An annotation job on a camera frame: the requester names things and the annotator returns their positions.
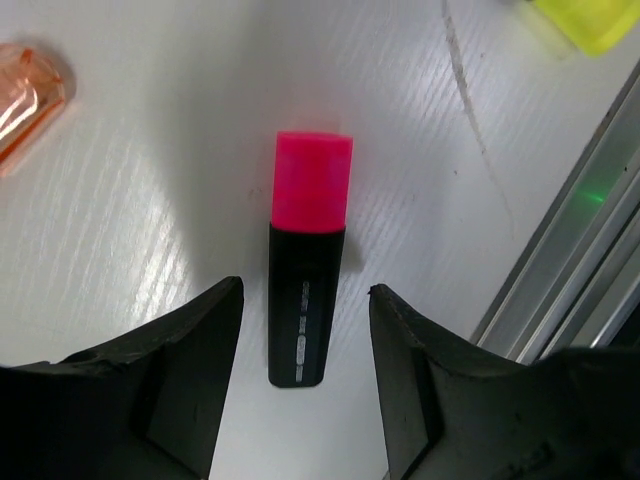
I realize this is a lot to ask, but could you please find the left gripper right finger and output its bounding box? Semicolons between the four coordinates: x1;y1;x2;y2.
369;284;639;479

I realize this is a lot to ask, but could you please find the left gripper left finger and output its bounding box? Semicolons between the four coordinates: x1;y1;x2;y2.
1;276;244;479

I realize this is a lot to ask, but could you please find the pink black highlighter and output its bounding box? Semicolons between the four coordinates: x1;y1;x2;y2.
268;131;353;389

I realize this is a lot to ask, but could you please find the yellow black highlighter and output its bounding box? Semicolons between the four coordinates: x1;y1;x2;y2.
532;0;639;56

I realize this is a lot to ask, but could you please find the orange transparent correction tape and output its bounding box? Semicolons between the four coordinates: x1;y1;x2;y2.
1;42;76;177

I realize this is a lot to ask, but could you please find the aluminium rail frame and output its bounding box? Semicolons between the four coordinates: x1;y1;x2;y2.
471;69;639;363

